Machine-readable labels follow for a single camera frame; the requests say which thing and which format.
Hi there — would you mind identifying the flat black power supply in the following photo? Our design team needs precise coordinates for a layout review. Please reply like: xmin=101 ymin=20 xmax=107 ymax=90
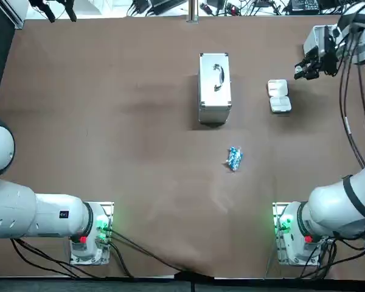
xmin=151 ymin=0 xmax=188 ymax=9

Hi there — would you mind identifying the open white pill box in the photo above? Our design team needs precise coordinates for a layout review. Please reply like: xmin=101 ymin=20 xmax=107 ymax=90
xmin=266 ymin=78 xmax=293 ymax=116

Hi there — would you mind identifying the aluminium first aid case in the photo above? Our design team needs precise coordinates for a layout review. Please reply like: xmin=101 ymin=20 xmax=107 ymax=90
xmin=198 ymin=52 xmax=233 ymax=124

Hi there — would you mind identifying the aluminium frame rail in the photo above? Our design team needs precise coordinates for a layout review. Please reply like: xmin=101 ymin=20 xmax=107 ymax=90
xmin=0 ymin=0 xmax=30 ymax=30

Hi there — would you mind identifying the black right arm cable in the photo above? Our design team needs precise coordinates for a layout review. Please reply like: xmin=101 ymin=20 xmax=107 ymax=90
xmin=337 ymin=5 xmax=365 ymax=171

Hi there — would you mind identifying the black base cable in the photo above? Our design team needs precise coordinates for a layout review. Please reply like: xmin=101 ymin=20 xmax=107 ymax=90
xmin=105 ymin=226 xmax=195 ymax=274

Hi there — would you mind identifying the black labelled power adapter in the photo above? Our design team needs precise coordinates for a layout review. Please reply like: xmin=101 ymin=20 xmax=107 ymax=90
xmin=288 ymin=0 xmax=323 ymax=12

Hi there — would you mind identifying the aluminium camera post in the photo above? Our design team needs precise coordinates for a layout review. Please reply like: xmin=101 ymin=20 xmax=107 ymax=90
xmin=186 ymin=0 xmax=200 ymax=23

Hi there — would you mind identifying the black power brick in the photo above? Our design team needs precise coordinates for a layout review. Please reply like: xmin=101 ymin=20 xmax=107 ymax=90
xmin=130 ymin=0 xmax=155 ymax=16

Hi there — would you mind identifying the blue blister pill pack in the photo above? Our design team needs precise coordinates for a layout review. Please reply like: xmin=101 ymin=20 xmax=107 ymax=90
xmin=226 ymin=145 xmax=245 ymax=173

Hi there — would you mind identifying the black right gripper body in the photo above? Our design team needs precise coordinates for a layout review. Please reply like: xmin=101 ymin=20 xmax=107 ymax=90
xmin=315 ymin=50 xmax=339 ymax=77

